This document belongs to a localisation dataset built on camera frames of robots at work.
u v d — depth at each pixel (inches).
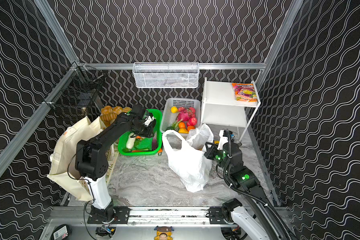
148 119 31.4
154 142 38.8
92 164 19.9
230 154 19.5
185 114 40.7
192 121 40.4
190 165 27.2
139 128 30.2
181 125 41.1
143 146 39.9
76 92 36.6
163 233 26.7
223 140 24.8
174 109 46.0
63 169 25.8
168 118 44.5
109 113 44.7
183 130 39.3
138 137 31.9
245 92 31.4
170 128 40.8
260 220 19.7
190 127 40.8
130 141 38.4
